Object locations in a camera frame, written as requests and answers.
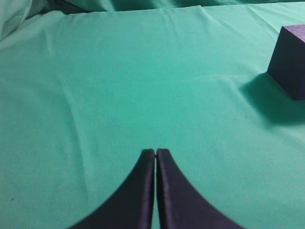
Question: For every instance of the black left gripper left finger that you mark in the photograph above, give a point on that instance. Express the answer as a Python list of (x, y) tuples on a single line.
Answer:
[(131, 205)]

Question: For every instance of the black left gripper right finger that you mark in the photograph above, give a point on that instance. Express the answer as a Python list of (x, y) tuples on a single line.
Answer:
[(180, 205)]

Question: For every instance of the dark purple foam cube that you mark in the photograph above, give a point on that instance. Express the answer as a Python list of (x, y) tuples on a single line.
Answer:
[(287, 64)]

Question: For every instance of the green cloth table cover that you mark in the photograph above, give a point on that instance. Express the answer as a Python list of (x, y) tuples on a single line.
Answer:
[(81, 95)]

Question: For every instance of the green cloth backdrop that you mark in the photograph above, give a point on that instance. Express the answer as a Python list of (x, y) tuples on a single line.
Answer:
[(14, 12)]

